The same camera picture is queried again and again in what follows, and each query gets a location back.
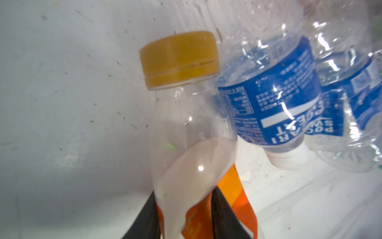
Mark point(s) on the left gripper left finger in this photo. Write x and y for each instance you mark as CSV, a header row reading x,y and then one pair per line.
x,y
146,225

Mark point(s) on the Pocari bottle left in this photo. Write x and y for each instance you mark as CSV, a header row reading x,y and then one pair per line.
x,y
268,77

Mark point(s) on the orange label yellow-cap bottle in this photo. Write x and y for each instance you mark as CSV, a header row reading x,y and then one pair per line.
x,y
193,140

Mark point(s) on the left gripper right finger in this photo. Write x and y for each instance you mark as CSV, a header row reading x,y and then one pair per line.
x,y
225,224

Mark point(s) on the Pocari bottle middle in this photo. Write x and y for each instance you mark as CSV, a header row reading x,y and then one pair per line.
x,y
348,134

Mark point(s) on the pocari bottle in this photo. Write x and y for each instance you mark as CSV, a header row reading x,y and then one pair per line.
x,y
348,134
268,77

